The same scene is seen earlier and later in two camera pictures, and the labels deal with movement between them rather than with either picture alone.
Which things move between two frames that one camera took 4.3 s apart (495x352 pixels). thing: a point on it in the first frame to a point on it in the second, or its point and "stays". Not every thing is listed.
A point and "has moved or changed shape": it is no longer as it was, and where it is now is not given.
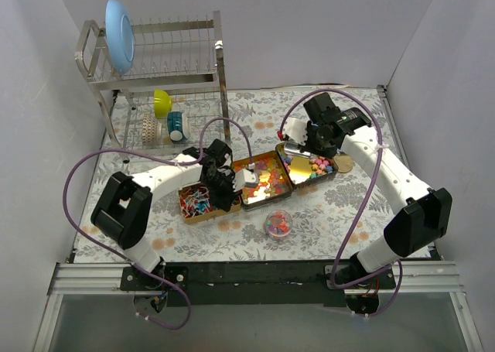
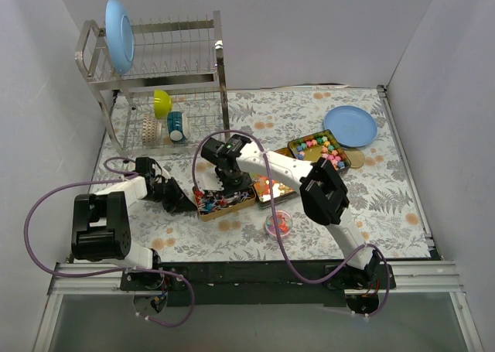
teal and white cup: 178,126 stays
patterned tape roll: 151,129 stays
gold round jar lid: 344,162 has moved or changed shape
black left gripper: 223,187 to 170,196
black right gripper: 319,144 to 233,180
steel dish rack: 174,95 stays
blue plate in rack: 120,36 stays
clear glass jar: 278,225 stays
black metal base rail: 267,283 stays
